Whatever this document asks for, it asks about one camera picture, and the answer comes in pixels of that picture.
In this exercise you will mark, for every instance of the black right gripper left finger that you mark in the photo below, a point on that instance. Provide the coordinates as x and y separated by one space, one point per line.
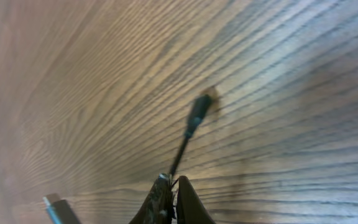
157 207

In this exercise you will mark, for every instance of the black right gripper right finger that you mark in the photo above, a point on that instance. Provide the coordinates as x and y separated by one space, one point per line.
190 209

